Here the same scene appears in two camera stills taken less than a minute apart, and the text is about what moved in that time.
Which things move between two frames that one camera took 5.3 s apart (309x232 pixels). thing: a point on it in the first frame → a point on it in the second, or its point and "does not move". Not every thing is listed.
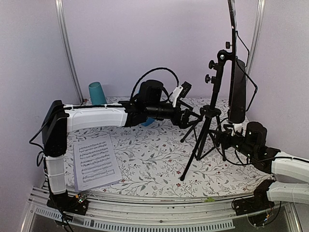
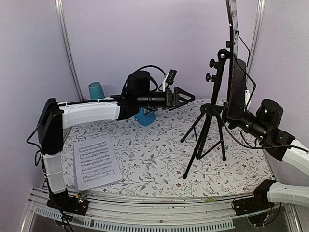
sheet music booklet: [95, 166] does not move
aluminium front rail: [144, 212] does not move
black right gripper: [226, 134] → [233, 124]
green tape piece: [210, 199] does not move
